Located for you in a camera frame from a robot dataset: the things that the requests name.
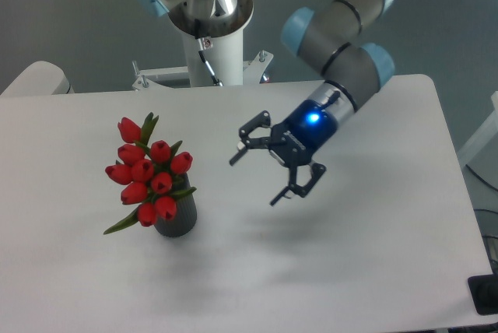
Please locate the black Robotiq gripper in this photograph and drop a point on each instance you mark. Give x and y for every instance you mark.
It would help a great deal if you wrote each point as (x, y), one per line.
(307, 130)

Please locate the red tulip bouquet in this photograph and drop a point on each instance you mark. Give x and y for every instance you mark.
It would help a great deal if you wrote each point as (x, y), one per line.
(147, 171)

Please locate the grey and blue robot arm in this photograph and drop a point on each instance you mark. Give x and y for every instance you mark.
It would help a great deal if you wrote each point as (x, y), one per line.
(351, 75)

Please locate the dark grey ribbed vase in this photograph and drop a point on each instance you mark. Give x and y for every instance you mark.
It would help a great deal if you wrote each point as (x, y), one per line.
(176, 215)

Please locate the black box at table edge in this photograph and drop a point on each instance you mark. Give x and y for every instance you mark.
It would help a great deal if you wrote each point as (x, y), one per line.
(483, 289)

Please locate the white rounded chair back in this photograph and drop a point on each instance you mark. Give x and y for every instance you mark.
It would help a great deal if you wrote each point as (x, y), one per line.
(41, 78)

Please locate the white pedestal base frame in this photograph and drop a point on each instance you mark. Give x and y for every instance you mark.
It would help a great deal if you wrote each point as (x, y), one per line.
(253, 73)

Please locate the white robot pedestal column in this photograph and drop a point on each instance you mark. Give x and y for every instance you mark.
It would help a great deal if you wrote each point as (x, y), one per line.
(213, 30)

